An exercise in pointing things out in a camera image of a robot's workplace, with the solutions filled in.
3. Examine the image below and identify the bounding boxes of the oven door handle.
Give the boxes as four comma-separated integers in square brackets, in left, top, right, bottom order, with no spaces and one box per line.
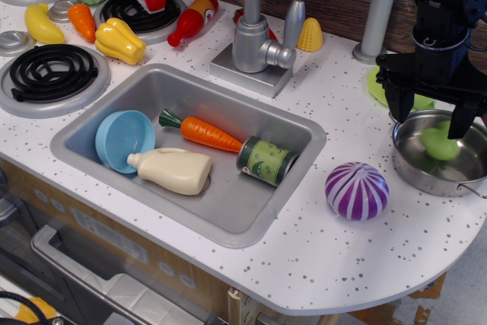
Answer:
[30,225,215,324]

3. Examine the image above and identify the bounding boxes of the light green plate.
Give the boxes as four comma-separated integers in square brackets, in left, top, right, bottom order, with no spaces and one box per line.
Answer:
[366,66,435,111]

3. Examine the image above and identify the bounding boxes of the silver toy faucet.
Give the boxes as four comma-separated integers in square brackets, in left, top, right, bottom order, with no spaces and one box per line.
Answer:
[210,0,305,97]

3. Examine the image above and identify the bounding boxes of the red toy chili pepper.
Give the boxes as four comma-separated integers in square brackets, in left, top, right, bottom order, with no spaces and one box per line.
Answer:
[233,8,278,41]

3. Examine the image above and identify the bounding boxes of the stainless steel pot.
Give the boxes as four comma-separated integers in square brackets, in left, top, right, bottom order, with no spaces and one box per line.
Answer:
[392,110,486,199]

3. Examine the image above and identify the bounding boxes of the orange toy carrot in sink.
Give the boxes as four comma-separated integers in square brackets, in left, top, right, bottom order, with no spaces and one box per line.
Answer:
[159,109,244,153]

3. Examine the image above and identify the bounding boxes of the light green toy broccoli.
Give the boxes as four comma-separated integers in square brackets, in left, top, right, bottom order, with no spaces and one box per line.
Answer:
[420,120,460,161]

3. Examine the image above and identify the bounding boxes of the yellow toy corn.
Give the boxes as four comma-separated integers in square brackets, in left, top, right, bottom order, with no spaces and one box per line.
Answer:
[297,18,323,52]

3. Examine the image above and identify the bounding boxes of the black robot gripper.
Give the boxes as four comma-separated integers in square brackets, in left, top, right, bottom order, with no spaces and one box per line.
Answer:
[376,0,486,139]

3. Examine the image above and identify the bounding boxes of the green toy can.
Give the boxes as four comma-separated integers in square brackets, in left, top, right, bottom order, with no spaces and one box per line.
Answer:
[237,135,298,187]

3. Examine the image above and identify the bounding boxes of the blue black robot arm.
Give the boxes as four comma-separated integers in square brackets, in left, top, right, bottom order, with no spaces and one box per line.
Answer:
[376,0,486,139]

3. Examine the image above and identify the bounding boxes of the grey right post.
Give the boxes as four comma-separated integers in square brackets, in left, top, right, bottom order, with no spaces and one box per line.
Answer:
[352,0,394,65]

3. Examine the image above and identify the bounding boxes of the red toy ketchup bottle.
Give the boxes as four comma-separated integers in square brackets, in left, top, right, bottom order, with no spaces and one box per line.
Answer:
[167,0,219,47]

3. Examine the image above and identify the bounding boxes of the grey sink basin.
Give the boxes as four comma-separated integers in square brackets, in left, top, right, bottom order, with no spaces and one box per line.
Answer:
[51,64,326,247]

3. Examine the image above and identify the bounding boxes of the black stove burner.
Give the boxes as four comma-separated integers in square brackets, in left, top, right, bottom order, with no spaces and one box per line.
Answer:
[94,0,186,45]
[1,44,110,119]

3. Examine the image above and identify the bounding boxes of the cream toy bottle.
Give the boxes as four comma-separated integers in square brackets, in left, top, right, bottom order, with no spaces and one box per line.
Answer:
[126,148,212,196]

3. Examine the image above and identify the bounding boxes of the silver stove knob front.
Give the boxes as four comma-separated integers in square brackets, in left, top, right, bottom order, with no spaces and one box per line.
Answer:
[0,30,36,57]

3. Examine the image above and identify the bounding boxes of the silver stove knob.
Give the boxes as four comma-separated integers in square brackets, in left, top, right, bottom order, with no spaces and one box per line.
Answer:
[0,30,36,57]
[48,0,77,23]

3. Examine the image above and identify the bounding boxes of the yellow object on floor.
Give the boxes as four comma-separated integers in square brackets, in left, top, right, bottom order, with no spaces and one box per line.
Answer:
[14,296,58,324]

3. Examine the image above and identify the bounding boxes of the small orange toy carrot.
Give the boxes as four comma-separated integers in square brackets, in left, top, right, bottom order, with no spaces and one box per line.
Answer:
[68,3,96,43]

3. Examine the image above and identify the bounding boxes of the middle black stove burner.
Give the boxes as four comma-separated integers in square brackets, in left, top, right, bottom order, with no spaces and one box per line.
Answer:
[94,0,186,45]

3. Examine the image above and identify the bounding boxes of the front black stove burner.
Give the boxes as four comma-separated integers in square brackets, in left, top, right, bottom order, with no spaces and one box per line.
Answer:
[1,44,110,119]

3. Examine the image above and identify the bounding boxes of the yellow toy banana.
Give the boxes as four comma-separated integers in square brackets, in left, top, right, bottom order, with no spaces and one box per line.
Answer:
[24,3,65,44]

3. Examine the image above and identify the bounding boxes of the purple striped toy onion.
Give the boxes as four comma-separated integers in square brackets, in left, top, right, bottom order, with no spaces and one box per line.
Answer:
[325,162,390,221]

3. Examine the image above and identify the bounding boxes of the silver stove knob back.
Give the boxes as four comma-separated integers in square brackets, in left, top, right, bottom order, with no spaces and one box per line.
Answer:
[48,0,77,23]

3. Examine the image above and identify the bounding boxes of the yellow toy bell pepper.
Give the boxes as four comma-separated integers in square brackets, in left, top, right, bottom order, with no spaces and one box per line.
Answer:
[95,18,146,65]

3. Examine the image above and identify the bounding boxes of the blue toy bowl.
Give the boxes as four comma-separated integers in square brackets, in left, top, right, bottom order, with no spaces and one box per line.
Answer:
[95,110,155,174]

